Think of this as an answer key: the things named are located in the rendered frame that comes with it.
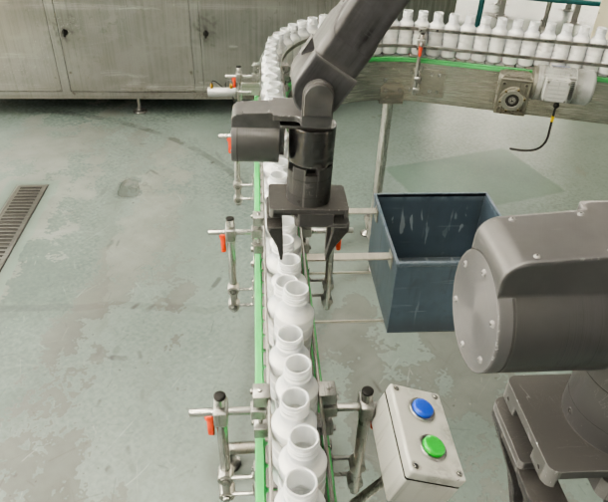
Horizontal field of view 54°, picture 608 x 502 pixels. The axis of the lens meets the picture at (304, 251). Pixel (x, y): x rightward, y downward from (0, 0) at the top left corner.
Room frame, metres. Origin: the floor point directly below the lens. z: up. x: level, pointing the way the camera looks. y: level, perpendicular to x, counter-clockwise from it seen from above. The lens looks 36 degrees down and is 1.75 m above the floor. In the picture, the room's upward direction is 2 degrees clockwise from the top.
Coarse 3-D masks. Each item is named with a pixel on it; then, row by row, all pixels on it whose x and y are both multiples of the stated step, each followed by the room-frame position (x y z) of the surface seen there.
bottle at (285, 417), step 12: (288, 396) 0.51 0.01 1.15; (300, 396) 0.51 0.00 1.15; (288, 408) 0.48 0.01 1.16; (300, 408) 0.48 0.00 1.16; (276, 420) 0.49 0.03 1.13; (288, 420) 0.48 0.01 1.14; (300, 420) 0.48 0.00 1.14; (312, 420) 0.49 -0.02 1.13; (276, 432) 0.47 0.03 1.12; (288, 432) 0.47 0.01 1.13; (276, 444) 0.47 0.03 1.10; (276, 456) 0.47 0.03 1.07; (276, 468) 0.47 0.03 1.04; (276, 480) 0.47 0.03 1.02
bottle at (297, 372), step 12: (288, 360) 0.56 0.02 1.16; (300, 360) 0.57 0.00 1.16; (288, 372) 0.54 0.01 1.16; (300, 372) 0.58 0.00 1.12; (276, 384) 0.55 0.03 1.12; (288, 384) 0.54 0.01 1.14; (300, 384) 0.53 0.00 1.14; (312, 384) 0.55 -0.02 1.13; (276, 396) 0.54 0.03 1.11; (312, 396) 0.53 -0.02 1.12; (276, 408) 0.54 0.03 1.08; (312, 408) 0.53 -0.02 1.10
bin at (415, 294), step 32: (416, 192) 1.39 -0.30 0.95; (448, 192) 1.40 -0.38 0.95; (480, 192) 1.40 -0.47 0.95; (384, 224) 1.23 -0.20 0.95; (416, 224) 1.39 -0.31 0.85; (448, 224) 1.40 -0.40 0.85; (480, 224) 1.39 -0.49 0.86; (320, 256) 1.11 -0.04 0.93; (352, 256) 1.12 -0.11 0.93; (384, 256) 1.12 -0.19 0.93; (416, 256) 1.39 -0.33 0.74; (448, 256) 1.40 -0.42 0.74; (384, 288) 1.15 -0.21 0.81; (416, 288) 1.08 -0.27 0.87; (448, 288) 1.08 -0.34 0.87; (352, 320) 1.12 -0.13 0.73; (384, 320) 1.11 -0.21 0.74; (416, 320) 1.08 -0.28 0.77; (448, 320) 1.09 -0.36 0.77
